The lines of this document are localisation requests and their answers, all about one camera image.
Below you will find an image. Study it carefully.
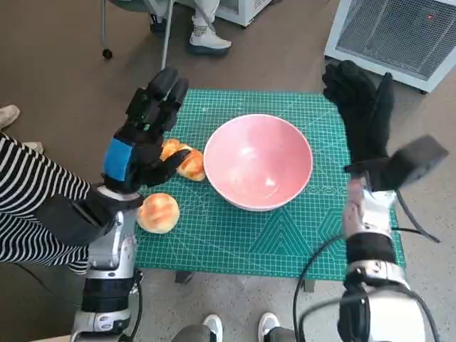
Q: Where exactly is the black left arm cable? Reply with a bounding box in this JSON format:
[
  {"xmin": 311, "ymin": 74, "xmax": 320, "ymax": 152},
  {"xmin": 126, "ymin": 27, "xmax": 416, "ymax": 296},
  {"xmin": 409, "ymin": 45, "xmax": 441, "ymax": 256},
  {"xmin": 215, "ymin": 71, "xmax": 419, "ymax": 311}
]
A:
[{"xmin": 120, "ymin": 269, "xmax": 145, "ymax": 342}]

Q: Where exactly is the black cable loop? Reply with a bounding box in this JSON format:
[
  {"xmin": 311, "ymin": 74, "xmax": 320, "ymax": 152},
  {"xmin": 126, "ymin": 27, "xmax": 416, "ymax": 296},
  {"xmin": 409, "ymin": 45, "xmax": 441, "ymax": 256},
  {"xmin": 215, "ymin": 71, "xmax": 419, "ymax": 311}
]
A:
[{"xmin": 393, "ymin": 188, "xmax": 442, "ymax": 244}]

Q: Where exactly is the white vented cabinet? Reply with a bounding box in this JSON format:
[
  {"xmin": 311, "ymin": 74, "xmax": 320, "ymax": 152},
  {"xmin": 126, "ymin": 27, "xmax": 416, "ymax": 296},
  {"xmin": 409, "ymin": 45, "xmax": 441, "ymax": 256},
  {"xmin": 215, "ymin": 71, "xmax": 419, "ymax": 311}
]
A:
[{"xmin": 323, "ymin": 0, "xmax": 456, "ymax": 94}]

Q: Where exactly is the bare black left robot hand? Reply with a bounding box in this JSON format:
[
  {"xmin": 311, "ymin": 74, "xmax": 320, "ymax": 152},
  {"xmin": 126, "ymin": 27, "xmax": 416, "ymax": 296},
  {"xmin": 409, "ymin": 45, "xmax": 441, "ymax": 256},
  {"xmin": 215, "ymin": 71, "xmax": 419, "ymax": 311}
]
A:
[{"xmin": 101, "ymin": 67, "xmax": 192, "ymax": 195}]

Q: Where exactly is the white sneaker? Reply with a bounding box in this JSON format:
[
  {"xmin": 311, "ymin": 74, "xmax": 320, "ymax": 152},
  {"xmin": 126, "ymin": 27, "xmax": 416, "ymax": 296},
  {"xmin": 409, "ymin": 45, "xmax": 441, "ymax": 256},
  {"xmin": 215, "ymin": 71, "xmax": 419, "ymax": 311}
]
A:
[
  {"xmin": 202, "ymin": 313, "xmax": 224, "ymax": 342},
  {"xmin": 258, "ymin": 312, "xmax": 281, "ymax": 338}
]

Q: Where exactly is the pink bowl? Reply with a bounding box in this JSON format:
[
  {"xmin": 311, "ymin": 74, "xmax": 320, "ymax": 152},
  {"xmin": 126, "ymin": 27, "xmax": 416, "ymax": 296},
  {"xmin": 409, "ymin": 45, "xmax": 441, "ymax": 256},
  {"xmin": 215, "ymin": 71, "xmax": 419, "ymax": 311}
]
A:
[{"xmin": 202, "ymin": 113, "xmax": 314, "ymax": 213}]

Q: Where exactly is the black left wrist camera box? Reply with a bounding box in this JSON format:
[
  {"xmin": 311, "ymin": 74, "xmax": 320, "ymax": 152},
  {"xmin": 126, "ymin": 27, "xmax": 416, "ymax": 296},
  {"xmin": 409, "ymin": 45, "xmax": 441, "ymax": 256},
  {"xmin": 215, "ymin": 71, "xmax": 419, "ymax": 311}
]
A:
[{"xmin": 37, "ymin": 188, "xmax": 120, "ymax": 247}]

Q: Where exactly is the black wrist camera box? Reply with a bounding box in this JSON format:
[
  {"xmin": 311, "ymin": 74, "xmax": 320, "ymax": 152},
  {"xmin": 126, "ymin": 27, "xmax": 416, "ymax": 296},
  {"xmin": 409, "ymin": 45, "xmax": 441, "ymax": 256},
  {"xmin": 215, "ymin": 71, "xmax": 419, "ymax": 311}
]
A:
[
  {"xmin": 388, "ymin": 134, "xmax": 450, "ymax": 190},
  {"xmin": 37, "ymin": 188, "xmax": 120, "ymax": 247}
]

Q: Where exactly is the seated person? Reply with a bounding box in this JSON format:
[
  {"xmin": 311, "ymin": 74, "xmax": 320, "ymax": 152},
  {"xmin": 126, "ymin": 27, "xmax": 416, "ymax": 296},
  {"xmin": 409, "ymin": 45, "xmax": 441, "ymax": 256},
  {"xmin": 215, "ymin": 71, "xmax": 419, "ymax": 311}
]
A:
[{"xmin": 188, "ymin": 0, "xmax": 233, "ymax": 56}]

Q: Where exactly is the green cutting mat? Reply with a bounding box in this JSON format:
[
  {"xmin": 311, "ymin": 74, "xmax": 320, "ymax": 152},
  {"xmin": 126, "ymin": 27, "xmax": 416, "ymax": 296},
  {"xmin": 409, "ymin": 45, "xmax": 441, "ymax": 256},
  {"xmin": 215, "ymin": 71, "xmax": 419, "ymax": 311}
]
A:
[{"xmin": 133, "ymin": 88, "xmax": 407, "ymax": 281}]

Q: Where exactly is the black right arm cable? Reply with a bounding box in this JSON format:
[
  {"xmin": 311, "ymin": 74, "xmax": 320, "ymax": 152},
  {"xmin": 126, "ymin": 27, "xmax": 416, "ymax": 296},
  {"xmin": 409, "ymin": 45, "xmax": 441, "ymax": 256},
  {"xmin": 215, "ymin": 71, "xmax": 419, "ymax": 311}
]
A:
[{"xmin": 291, "ymin": 234, "xmax": 350, "ymax": 342}]

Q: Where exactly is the grey wheeled chair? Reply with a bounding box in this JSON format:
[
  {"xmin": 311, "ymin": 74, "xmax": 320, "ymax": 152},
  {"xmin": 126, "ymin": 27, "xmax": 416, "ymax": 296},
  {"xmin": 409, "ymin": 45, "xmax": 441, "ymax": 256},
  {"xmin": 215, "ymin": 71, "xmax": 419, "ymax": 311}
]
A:
[{"xmin": 100, "ymin": 0, "xmax": 175, "ymax": 72}]

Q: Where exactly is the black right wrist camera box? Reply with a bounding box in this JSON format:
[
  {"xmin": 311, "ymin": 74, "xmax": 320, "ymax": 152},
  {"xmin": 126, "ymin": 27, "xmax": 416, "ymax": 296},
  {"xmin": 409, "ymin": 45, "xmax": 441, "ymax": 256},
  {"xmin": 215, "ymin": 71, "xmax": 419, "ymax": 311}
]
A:
[{"xmin": 388, "ymin": 134, "xmax": 450, "ymax": 190}]

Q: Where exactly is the round toy bread bun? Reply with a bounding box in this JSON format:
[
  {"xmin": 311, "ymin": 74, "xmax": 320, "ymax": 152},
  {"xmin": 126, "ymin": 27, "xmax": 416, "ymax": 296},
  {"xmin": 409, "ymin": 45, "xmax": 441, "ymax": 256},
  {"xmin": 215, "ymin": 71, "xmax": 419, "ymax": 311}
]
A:
[{"xmin": 136, "ymin": 192, "xmax": 180, "ymax": 235}]

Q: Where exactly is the glazed twisted toy bread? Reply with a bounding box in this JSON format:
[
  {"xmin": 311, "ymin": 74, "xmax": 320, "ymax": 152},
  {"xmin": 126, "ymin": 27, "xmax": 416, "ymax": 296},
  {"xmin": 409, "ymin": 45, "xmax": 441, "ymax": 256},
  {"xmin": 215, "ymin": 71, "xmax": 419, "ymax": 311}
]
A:
[{"xmin": 159, "ymin": 138, "xmax": 207, "ymax": 182}]

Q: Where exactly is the white appliance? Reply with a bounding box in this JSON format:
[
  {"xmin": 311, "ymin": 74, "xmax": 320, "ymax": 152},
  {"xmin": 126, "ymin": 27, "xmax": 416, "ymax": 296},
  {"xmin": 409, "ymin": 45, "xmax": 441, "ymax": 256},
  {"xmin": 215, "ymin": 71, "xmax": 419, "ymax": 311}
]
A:
[{"xmin": 215, "ymin": 0, "xmax": 271, "ymax": 28}]

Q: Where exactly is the beige shoe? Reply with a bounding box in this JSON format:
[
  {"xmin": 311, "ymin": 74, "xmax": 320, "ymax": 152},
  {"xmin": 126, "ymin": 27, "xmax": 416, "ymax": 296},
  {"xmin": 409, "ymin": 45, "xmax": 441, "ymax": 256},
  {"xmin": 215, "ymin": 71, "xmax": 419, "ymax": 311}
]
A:
[
  {"xmin": 0, "ymin": 104, "xmax": 21, "ymax": 131},
  {"xmin": 21, "ymin": 141, "xmax": 44, "ymax": 155}
]

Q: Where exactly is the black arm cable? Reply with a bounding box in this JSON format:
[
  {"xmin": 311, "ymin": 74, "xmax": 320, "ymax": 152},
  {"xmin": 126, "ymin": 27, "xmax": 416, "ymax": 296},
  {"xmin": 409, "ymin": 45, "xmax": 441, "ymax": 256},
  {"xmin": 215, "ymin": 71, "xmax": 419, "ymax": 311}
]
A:
[
  {"xmin": 120, "ymin": 269, "xmax": 145, "ymax": 342},
  {"xmin": 291, "ymin": 234, "xmax": 350, "ymax": 342}
]

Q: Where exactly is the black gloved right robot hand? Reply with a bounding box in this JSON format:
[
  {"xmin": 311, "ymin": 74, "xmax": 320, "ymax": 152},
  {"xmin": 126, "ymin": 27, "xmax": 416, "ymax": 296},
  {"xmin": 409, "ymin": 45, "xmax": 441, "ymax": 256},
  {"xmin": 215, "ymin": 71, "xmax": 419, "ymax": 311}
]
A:
[{"xmin": 322, "ymin": 59, "xmax": 396, "ymax": 165}]

